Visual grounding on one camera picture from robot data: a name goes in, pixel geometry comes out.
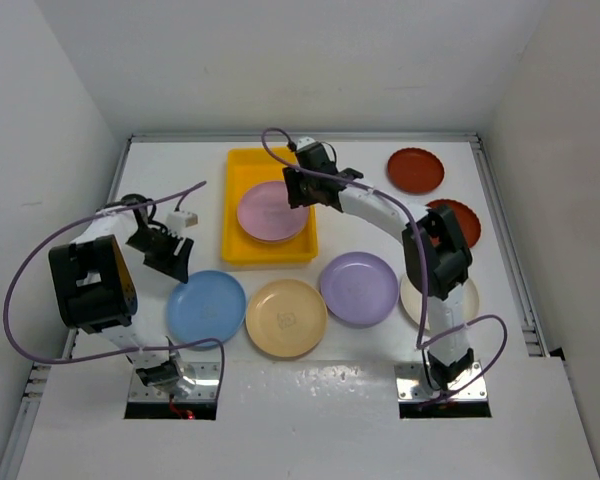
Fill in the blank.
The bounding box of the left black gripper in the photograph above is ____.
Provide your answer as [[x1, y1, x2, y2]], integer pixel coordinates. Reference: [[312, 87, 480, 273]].
[[126, 227, 193, 283]]

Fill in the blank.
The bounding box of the blue plate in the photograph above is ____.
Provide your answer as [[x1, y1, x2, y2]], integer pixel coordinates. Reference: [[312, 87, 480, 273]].
[[166, 270, 247, 344]]

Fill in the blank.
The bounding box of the pink plate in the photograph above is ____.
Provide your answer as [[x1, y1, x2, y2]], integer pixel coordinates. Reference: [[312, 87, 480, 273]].
[[237, 181, 310, 243]]

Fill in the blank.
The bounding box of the lilac plate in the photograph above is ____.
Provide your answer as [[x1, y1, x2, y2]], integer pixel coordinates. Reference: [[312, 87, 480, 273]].
[[319, 251, 399, 328]]

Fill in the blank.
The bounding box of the beige plate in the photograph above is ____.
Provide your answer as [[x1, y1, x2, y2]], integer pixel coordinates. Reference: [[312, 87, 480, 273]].
[[245, 279, 328, 358]]

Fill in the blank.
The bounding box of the cream white plate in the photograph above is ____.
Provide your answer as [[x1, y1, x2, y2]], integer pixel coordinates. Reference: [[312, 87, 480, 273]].
[[400, 275, 480, 327]]

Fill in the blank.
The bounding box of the red fluted dish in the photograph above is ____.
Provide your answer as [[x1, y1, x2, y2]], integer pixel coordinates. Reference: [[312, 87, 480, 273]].
[[427, 199, 482, 249], [386, 147, 445, 195]]

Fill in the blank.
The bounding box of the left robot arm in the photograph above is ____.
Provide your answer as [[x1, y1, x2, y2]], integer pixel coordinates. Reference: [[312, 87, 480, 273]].
[[48, 194, 198, 393]]

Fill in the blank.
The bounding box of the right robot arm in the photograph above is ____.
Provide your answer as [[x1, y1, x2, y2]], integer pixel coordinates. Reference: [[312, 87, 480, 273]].
[[283, 137, 474, 389]]

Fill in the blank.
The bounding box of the yellow plastic bin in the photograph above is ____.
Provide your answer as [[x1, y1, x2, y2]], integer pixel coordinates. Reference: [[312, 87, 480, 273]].
[[222, 148, 318, 266]]

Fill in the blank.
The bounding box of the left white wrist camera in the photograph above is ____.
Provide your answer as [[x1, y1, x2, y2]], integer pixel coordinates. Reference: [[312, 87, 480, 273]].
[[164, 210, 198, 234]]

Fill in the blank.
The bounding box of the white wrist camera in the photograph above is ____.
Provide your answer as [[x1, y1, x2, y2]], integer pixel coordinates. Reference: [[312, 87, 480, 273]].
[[164, 210, 198, 234], [295, 136, 319, 153]]

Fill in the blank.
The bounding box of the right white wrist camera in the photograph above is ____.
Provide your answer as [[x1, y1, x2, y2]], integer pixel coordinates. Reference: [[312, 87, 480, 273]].
[[295, 136, 319, 153]]

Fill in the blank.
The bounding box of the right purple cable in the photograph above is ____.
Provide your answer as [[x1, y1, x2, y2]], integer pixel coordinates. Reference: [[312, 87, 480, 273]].
[[261, 127, 509, 404]]

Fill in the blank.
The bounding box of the purple cable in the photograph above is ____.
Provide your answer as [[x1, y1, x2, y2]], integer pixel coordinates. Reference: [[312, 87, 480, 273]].
[[261, 127, 509, 404], [2, 180, 226, 396]]

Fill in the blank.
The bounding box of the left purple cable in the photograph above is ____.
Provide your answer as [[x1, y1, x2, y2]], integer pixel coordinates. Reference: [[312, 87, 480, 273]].
[[2, 180, 226, 396]]

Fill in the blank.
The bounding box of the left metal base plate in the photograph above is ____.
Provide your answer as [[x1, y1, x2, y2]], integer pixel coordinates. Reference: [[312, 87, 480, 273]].
[[128, 361, 220, 403]]

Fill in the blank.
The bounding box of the metal base plate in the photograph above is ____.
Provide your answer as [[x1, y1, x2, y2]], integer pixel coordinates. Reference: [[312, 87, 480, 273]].
[[394, 360, 490, 403], [128, 361, 220, 403]]

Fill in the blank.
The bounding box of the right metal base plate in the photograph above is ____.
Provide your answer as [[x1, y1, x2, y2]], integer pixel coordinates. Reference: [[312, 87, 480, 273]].
[[394, 360, 490, 403]]

